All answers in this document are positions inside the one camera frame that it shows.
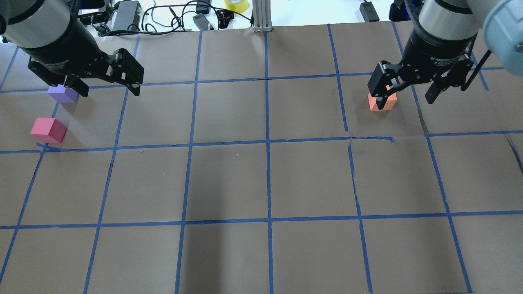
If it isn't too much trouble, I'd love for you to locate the black tangled cable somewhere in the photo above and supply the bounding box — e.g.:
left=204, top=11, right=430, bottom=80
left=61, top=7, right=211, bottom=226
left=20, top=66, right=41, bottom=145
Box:
left=80, top=0, right=253, bottom=37

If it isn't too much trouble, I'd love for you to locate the black power adapter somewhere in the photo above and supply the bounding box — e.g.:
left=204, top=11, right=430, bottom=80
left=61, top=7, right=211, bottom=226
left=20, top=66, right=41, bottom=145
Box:
left=112, top=0, right=141, bottom=31

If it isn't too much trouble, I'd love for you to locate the purple foam block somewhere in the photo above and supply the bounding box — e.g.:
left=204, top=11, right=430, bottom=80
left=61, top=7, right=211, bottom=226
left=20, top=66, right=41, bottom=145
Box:
left=47, top=85, right=79, bottom=104

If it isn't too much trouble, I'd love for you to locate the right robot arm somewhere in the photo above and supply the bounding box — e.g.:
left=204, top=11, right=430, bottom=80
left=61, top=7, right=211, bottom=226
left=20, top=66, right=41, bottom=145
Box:
left=368, top=0, right=523, bottom=110

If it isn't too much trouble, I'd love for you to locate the pink foam block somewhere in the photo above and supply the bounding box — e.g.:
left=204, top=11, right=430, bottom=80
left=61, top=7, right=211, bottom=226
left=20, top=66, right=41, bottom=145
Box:
left=30, top=117, right=67, bottom=144

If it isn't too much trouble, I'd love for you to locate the grey plug adapter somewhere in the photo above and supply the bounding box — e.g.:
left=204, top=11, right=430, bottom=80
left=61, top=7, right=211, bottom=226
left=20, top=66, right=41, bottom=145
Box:
left=192, top=13, right=215, bottom=31

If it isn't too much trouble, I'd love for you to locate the aluminium frame post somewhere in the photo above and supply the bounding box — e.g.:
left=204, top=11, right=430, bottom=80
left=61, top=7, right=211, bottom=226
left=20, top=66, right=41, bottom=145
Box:
left=252, top=0, right=273, bottom=32

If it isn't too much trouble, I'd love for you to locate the orange foam block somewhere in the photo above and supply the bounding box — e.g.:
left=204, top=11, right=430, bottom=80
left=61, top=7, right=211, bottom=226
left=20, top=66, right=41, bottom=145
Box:
left=368, top=85, right=398, bottom=111

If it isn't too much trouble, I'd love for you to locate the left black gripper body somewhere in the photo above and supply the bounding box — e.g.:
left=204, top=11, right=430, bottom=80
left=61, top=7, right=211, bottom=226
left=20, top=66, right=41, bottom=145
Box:
left=18, top=18, right=113, bottom=88

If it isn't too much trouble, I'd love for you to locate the small black adapter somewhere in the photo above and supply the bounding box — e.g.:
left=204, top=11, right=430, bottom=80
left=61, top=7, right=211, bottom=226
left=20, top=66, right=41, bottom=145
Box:
left=359, top=0, right=380, bottom=22

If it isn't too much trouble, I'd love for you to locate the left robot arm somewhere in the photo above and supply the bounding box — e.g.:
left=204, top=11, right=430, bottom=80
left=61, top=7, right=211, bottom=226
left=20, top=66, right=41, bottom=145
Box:
left=1, top=0, right=144, bottom=97

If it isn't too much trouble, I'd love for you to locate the yellow tape roll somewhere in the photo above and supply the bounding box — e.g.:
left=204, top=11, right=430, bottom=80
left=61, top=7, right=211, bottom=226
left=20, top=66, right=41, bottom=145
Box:
left=224, top=0, right=249, bottom=13

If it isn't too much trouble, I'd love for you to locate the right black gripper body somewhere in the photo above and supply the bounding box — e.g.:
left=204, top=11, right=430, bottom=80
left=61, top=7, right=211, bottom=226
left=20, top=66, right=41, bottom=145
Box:
left=403, top=29, right=476, bottom=84

